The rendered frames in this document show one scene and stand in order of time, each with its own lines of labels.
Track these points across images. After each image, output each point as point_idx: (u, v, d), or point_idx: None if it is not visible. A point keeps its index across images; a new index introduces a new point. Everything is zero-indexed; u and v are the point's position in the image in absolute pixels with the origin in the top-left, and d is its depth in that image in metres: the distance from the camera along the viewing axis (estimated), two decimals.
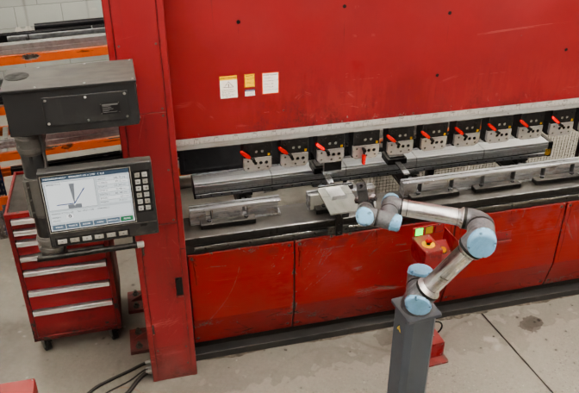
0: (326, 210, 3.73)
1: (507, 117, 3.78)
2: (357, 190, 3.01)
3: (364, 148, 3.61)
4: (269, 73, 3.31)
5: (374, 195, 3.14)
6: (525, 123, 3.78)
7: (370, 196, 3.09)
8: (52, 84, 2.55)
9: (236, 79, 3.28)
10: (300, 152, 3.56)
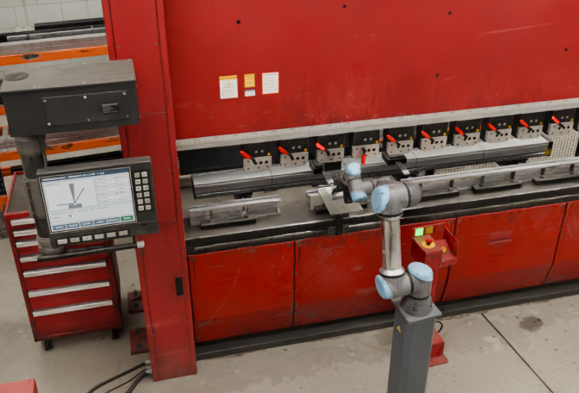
0: (326, 210, 3.73)
1: (507, 117, 3.78)
2: None
3: (364, 148, 3.61)
4: (269, 73, 3.31)
5: (332, 196, 3.64)
6: (525, 123, 3.78)
7: (337, 193, 3.59)
8: (52, 84, 2.55)
9: (236, 79, 3.28)
10: (300, 152, 3.56)
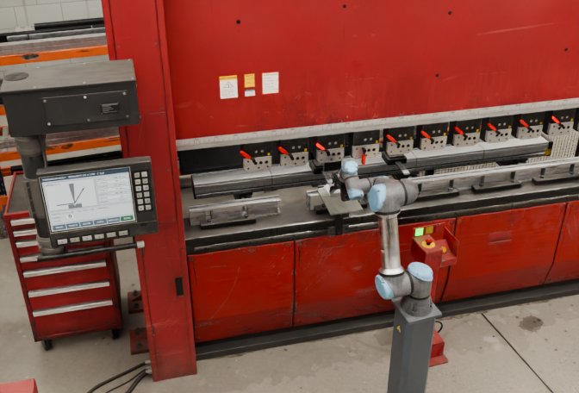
0: (326, 210, 3.73)
1: (507, 117, 3.78)
2: None
3: (364, 148, 3.61)
4: (269, 73, 3.31)
5: (329, 193, 3.67)
6: (525, 123, 3.78)
7: (335, 190, 3.62)
8: (52, 84, 2.55)
9: (236, 79, 3.28)
10: (300, 152, 3.56)
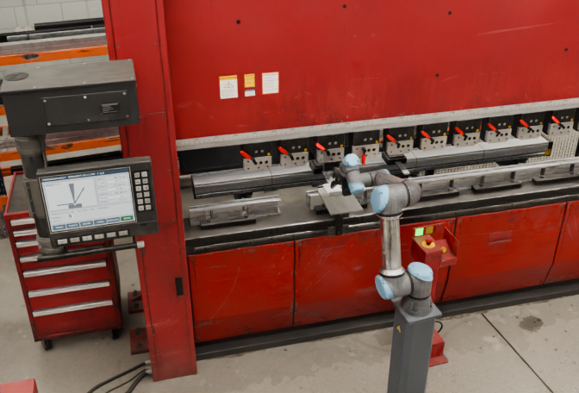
0: (326, 210, 3.73)
1: (507, 117, 3.78)
2: None
3: (364, 148, 3.61)
4: (269, 73, 3.31)
5: (331, 188, 3.64)
6: (525, 123, 3.78)
7: (336, 185, 3.59)
8: (52, 84, 2.55)
9: (236, 79, 3.28)
10: (300, 152, 3.56)
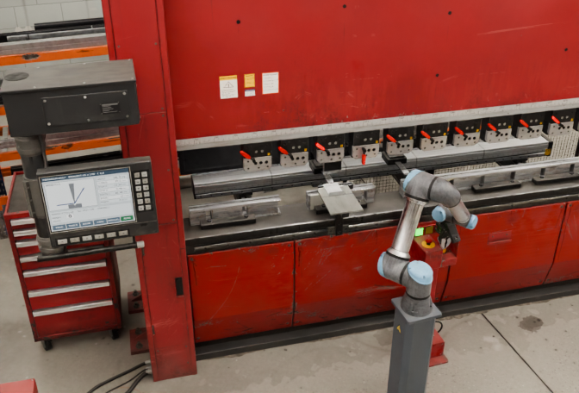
0: (326, 210, 3.73)
1: (507, 117, 3.78)
2: (458, 233, 3.58)
3: (364, 148, 3.61)
4: (269, 73, 3.31)
5: (442, 248, 3.69)
6: (525, 123, 3.78)
7: (445, 240, 3.65)
8: (52, 84, 2.55)
9: (236, 79, 3.28)
10: (300, 152, 3.56)
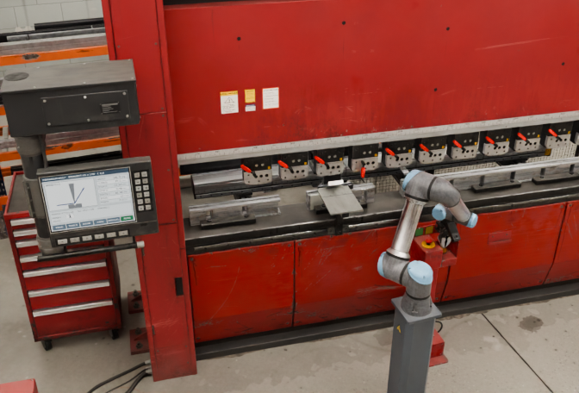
0: (326, 210, 3.73)
1: (504, 130, 3.82)
2: (458, 232, 3.57)
3: (363, 161, 3.65)
4: (269, 89, 3.35)
5: (442, 247, 3.68)
6: (522, 136, 3.82)
7: (445, 240, 3.65)
8: (52, 84, 2.55)
9: (237, 95, 3.32)
10: (300, 165, 3.60)
